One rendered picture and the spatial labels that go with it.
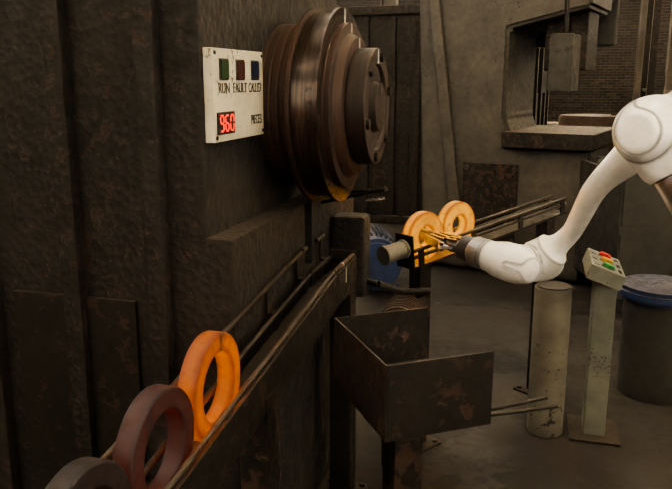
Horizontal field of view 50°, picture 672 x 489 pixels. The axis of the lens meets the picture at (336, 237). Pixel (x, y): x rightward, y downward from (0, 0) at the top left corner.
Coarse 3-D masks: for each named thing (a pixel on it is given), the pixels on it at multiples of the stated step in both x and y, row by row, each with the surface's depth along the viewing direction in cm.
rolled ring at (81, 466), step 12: (72, 468) 86; (84, 468) 86; (96, 468) 87; (108, 468) 90; (120, 468) 93; (60, 480) 84; (72, 480) 84; (84, 480) 85; (96, 480) 88; (108, 480) 90; (120, 480) 93
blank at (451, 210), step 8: (448, 208) 229; (456, 208) 231; (464, 208) 233; (440, 216) 230; (448, 216) 229; (456, 216) 232; (464, 216) 234; (472, 216) 237; (448, 224) 230; (464, 224) 236; (472, 224) 237; (448, 232) 230; (456, 232) 236
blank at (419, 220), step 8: (416, 216) 221; (424, 216) 222; (432, 216) 224; (408, 224) 221; (416, 224) 220; (424, 224) 223; (432, 224) 225; (440, 224) 227; (408, 232) 220; (416, 232) 221; (416, 240) 222; (416, 248) 222; (432, 248) 227; (424, 256) 225
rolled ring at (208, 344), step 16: (208, 336) 118; (224, 336) 121; (192, 352) 115; (208, 352) 116; (224, 352) 123; (192, 368) 113; (224, 368) 126; (192, 384) 112; (224, 384) 127; (192, 400) 112; (224, 400) 126; (208, 416) 123
